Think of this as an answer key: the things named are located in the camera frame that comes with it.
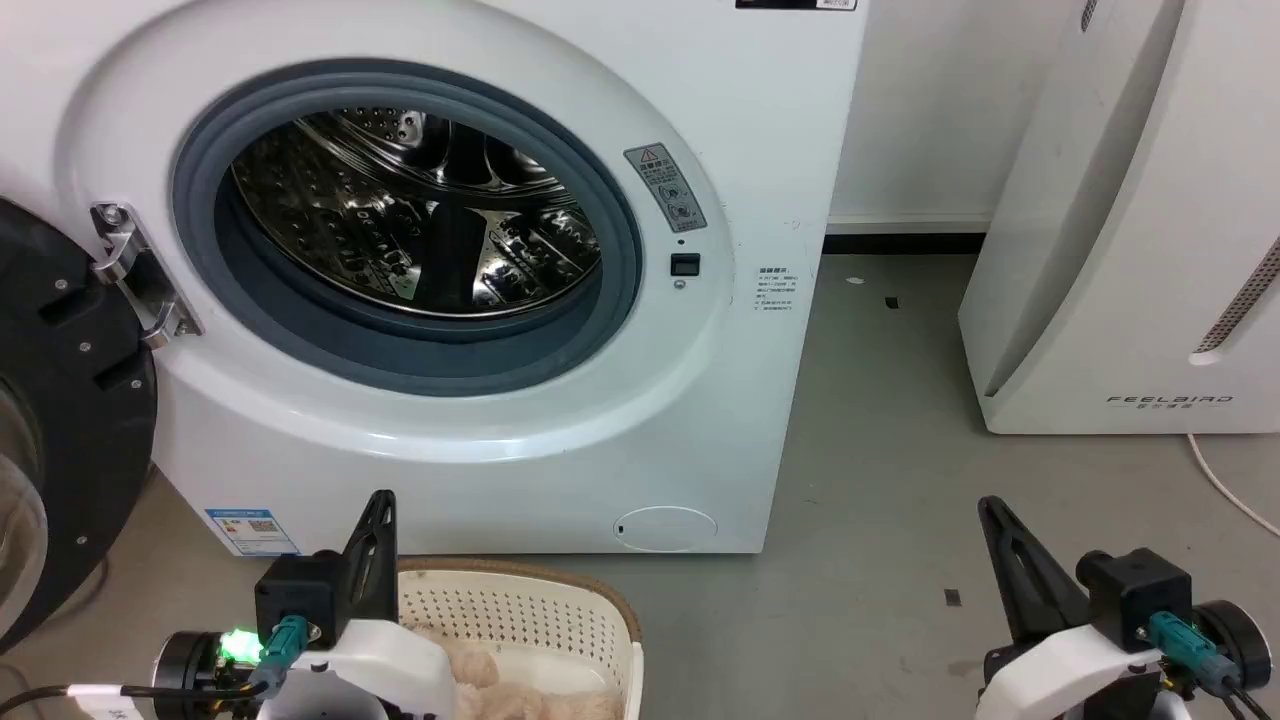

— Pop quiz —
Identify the black washing machine door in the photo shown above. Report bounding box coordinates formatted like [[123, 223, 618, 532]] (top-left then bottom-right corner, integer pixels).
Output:
[[0, 198, 159, 653]]

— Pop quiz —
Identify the stainless steel washing machine drum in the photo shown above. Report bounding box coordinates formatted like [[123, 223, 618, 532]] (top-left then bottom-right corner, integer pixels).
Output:
[[230, 107, 603, 321]]

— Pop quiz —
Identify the small text instruction sticker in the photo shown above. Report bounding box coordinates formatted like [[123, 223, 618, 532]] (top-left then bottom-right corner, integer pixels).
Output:
[[756, 266, 799, 315]]

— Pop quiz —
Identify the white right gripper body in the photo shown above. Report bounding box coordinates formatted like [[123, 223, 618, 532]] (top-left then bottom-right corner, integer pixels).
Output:
[[975, 624, 1193, 720]]

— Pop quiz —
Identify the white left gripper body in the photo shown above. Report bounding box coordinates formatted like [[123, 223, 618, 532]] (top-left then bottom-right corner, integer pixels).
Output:
[[258, 618, 457, 720]]

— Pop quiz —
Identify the white power cable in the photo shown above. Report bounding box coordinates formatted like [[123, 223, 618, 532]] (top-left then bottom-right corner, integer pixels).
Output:
[[1186, 432, 1280, 539]]

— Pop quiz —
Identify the silver metal door hinge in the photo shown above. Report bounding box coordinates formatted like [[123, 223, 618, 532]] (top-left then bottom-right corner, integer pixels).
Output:
[[90, 202, 201, 349]]

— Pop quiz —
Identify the white air purifier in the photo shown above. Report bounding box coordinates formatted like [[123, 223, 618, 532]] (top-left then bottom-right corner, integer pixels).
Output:
[[958, 0, 1280, 436]]

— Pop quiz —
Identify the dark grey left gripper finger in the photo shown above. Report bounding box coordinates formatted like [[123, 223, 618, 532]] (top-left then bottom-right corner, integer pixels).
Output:
[[341, 489, 399, 623]]

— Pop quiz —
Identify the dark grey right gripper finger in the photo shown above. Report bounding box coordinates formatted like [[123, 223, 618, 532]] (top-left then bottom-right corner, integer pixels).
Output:
[[977, 496, 1091, 643]]

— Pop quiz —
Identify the teal-plug left gripper cable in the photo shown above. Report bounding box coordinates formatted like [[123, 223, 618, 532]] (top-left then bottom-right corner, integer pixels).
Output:
[[0, 615, 311, 719]]

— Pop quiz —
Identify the teal-plug gripper cable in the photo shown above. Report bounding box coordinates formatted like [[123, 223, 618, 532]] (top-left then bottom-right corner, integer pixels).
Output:
[[1147, 611, 1271, 720], [0, 615, 311, 719]]

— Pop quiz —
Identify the blue energy label sticker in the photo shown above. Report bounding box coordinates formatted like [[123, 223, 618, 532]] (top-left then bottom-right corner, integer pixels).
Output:
[[205, 508, 301, 557]]

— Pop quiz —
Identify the grey rubber door gasket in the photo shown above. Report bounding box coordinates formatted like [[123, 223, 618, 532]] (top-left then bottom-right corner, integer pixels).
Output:
[[170, 58, 643, 398]]

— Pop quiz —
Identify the teal-plug right gripper cable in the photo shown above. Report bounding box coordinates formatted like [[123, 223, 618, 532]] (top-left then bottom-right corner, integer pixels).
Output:
[[1147, 611, 1271, 720]]

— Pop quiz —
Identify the grey warning sticker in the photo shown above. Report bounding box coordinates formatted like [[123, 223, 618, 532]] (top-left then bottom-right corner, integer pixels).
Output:
[[624, 143, 708, 234]]

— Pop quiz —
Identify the beige plush toy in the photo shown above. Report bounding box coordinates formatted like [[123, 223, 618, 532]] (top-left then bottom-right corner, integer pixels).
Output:
[[412, 626, 623, 720]]

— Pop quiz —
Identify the cream perforated laundry basket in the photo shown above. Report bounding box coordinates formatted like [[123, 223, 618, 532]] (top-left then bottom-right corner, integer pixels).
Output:
[[397, 558, 644, 720]]

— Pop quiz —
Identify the white front-load washing machine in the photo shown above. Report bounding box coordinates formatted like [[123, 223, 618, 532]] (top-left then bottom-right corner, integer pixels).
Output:
[[0, 0, 869, 557]]

